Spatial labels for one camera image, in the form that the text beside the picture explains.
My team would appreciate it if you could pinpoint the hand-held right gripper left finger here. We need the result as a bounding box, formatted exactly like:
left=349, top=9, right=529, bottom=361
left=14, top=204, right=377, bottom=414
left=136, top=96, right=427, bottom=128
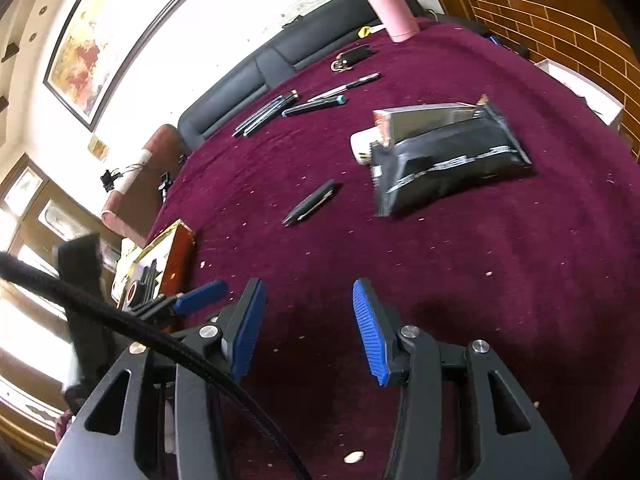
left=47, top=277, right=268, bottom=480

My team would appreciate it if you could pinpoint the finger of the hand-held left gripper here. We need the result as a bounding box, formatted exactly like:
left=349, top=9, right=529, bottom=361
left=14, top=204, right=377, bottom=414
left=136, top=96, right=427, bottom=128
left=131, top=280, right=230, bottom=322

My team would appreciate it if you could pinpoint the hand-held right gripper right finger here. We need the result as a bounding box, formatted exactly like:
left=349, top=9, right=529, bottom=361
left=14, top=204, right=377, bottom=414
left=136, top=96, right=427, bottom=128
left=351, top=277, right=573, bottom=480

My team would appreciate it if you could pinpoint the white box with gold rim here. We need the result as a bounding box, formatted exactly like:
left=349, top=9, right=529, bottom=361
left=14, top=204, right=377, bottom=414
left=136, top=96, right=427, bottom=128
left=110, top=218, right=197, bottom=312

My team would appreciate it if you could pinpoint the black tape roll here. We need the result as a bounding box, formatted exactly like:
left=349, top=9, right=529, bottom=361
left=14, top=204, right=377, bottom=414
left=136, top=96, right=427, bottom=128
left=122, top=282, right=146, bottom=308

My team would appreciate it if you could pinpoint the brown chair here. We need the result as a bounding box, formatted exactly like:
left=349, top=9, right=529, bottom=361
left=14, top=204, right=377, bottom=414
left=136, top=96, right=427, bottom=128
left=100, top=123, right=190, bottom=250

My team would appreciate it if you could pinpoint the black marker pen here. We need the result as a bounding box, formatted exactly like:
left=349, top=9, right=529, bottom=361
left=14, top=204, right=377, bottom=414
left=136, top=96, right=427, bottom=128
left=280, top=179, right=338, bottom=228

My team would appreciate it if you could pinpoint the white pill bottle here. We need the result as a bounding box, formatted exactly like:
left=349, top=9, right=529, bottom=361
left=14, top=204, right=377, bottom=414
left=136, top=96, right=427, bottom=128
left=349, top=126, right=383, bottom=168

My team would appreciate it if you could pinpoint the black foil bag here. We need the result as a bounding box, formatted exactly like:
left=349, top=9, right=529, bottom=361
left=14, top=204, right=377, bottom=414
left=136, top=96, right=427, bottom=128
left=369, top=101, right=533, bottom=218

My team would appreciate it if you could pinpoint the bundle of black pens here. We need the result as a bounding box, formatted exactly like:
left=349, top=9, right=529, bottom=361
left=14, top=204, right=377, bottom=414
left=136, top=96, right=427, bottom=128
left=230, top=89, right=300, bottom=139

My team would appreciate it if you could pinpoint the silver and red carton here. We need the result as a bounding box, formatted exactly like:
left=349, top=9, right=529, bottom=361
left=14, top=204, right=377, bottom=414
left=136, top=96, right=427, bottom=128
left=372, top=102, right=482, bottom=149

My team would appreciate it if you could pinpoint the black case with blue ends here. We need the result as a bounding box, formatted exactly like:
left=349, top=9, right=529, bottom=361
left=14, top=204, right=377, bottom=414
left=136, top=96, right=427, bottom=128
left=280, top=94, right=348, bottom=118

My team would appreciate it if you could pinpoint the framed painting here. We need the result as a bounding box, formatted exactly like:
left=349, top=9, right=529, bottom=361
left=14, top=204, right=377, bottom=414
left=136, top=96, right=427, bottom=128
left=43, top=0, right=218, bottom=133

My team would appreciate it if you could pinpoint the black leather sofa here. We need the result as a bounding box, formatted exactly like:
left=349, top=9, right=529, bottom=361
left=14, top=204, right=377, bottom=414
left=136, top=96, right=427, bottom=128
left=177, top=0, right=433, bottom=155

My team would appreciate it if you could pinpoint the black and silver pen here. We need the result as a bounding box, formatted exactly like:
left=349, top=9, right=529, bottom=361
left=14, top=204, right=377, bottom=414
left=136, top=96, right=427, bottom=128
left=306, top=72, right=382, bottom=103

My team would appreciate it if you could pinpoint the key bunch with black case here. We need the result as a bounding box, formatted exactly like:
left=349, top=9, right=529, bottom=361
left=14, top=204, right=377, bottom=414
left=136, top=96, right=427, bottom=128
left=329, top=45, right=374, bottom=74

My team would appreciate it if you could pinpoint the white open box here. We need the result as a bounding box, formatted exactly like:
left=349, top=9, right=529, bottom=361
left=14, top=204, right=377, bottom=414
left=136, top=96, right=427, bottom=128
left=534, top=58, right=626, bottom=127

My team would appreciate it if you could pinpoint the pink thermos bottle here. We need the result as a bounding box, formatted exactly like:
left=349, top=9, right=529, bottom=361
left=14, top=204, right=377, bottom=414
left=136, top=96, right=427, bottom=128
left=360, top=0, right=421, bottom=44

